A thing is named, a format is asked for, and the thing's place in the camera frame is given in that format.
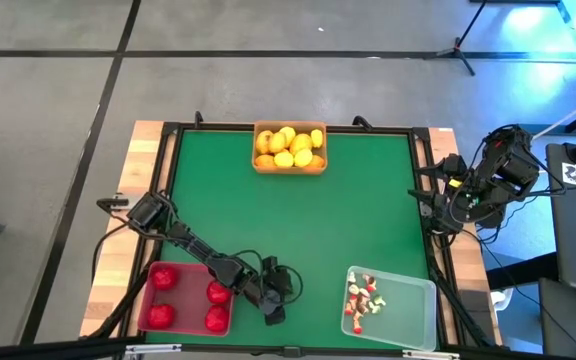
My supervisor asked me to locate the red toy apple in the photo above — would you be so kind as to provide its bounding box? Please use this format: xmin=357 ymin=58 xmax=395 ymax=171
xmin=146 ymin=303 xmax=176 ymax=330
xmin=204 ymin=305 xmax=230 ymax=334
xmin=150 ymin=265 xmax=179 ymax=292
xmin=205 ymin=280 xmax=232 ymax=306

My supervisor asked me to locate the black table clamp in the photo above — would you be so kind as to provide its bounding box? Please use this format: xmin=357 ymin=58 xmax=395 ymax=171
xmin=95 ymin=196 xmax=132 ymax=214

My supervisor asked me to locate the white floor object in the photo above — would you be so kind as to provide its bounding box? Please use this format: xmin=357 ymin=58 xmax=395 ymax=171
xmin=489 ymin=287 xmax=514 ymax=309

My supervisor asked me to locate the orange plastic basket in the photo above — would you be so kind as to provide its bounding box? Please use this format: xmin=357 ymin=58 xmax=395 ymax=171
xmin=251 ymin=118 xmax=329 ymax=175

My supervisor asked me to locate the black aluminium table frame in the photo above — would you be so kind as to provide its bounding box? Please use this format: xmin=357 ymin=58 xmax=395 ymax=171
xmin=81 ymin=121 xmax=502 ymax=351

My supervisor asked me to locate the black stand base bar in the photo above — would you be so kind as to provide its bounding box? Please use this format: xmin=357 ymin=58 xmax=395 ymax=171
xmin=532 ymin=97 xmax=576 ymax=137

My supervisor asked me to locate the clear plastic basket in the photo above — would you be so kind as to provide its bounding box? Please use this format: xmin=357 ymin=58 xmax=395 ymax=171
xmin=340 ymin=264 xmax=438 ymax=352

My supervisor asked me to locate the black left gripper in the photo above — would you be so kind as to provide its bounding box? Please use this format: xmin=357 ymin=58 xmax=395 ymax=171
xmin=245 ymin=269 xmax=295 ymax=327

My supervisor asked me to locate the black tripod stand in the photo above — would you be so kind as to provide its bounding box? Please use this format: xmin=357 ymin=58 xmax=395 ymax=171
xmin=423 ymin=0 xmax=489 ymax=77

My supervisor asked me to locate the white cable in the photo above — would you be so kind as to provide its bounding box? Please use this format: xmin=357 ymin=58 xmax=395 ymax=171
xmin=535 ymin=87 xmax=576 ymax=139

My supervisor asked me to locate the black rig crossbar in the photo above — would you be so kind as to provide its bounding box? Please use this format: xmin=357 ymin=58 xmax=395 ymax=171
xmin=0 ymin=335 xmax=147 ymax=360

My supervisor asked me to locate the silver rig bracket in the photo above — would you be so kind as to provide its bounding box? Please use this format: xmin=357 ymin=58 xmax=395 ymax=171
xmin=401 ymin=349 xmax=462 ymax=360
xmin=125 ymin=343 xmax=183 ymax=357

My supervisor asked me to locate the black floor cable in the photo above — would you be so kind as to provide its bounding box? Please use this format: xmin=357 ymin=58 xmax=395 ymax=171
xmin=90 ymin=217 xmax=142 ymax=286

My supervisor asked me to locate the red plastic basket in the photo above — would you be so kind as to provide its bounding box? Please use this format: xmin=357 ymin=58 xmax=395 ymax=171
xmin=136 ymin=260 xmax=237 ymax=337

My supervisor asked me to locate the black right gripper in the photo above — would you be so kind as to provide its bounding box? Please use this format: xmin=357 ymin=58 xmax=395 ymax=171
xmin=407 ymin=153 xmax=469 ymax=235

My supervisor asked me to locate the large orange toy fruit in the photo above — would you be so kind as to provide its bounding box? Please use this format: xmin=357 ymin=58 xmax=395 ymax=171
xmin=289 ymin=132 xmax=314 ymax=155

